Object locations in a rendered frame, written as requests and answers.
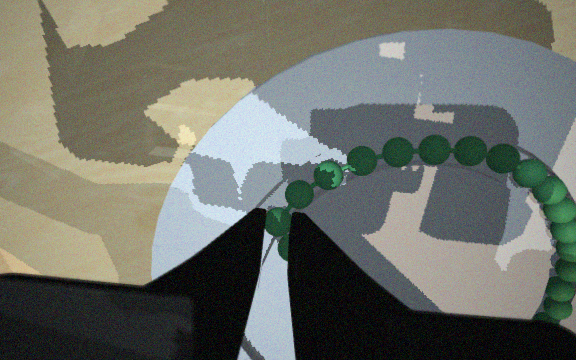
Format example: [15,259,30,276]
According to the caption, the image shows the dark green round bead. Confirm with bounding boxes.
[418,134,451,165]
[545,276,575,302]
[543,297,573,320]
[486,143,521,174]
[532,312,560,325]
[543,197,576,223]
[347,146,377,176]
[556,241,576,262]
[265,207,292,237]
[550,218,576,243]
[382,137,413,167]
[278,234,289,262]
[314,161,343,190]
[555,257,576,283]
[532,176,566,205]
[285,180,314,209]
[512,158,548,188]
[454,136,487,166]

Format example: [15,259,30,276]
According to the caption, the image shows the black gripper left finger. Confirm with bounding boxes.
[0,208,267,360]

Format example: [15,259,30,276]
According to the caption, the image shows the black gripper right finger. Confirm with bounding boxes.
[287,212,576,360]

